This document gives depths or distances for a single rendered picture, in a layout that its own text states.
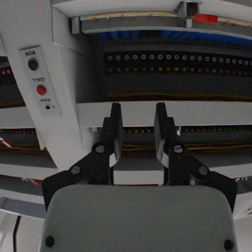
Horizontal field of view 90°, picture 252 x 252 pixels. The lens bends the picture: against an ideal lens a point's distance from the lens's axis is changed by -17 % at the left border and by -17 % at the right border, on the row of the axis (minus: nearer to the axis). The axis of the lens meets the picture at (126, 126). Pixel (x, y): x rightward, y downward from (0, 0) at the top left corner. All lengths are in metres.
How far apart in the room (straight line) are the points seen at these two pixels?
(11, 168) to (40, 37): 0.42
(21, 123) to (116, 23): 0.26
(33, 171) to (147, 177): 0.33
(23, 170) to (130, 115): 0.38
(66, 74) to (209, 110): 0.25
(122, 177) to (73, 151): 0.15
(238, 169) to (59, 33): 0.52
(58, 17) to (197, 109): 0.26
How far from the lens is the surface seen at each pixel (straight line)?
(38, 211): 0.98
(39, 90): 0.27
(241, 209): 0.87
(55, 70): 0.25
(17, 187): 0.84
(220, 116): 0.31
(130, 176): 0.41
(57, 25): 0.24
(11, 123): 0.37
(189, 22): 0.24
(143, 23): 0.26
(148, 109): 0.26
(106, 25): 0.26
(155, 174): 0.41
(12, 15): 0.27
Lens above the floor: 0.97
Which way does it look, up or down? 38 degrees up
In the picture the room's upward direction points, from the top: 177 degrees clockwise
